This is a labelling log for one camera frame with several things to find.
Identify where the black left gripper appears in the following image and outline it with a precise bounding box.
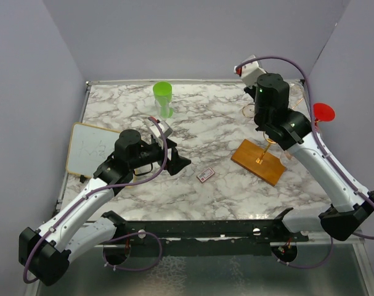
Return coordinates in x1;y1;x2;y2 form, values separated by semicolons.
130;138;192;175

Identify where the green plastic wine glass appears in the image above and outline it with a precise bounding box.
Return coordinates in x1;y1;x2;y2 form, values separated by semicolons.
153;81;173;119

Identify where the clear glass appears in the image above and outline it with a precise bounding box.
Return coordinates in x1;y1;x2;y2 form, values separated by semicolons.
155;96;174;120
288;81;304;101
280;151;293;166

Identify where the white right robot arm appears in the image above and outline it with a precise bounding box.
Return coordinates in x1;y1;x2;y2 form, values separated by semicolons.
242;70;374;241

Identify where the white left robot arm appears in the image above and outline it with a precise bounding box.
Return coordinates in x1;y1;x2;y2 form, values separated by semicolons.
18;129;191;286

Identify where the red plastic wine glass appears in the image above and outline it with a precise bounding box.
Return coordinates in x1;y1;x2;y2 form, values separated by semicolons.
313;102;336;126

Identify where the small red white card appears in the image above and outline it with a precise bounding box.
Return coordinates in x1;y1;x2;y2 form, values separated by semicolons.
197;168;215;183

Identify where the yellow-framed whiteboard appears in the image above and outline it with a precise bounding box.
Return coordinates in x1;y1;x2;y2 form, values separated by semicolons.
66;123;120;178

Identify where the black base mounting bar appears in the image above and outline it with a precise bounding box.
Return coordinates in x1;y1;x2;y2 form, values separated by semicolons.
102;210;308;258

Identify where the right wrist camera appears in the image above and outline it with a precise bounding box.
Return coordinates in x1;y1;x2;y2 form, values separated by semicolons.
234;61;266;88

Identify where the gold wire glass rack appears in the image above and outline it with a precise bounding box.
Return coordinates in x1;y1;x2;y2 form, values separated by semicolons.
231;134;286;186

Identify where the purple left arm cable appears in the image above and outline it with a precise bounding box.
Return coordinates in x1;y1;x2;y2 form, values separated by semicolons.
22;116;169;284

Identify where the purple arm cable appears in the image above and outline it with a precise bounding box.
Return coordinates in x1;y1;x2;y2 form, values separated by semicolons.
235;55;374;271
22;116;169;284

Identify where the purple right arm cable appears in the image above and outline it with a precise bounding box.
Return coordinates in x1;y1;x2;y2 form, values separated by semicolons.
235;55;374;271

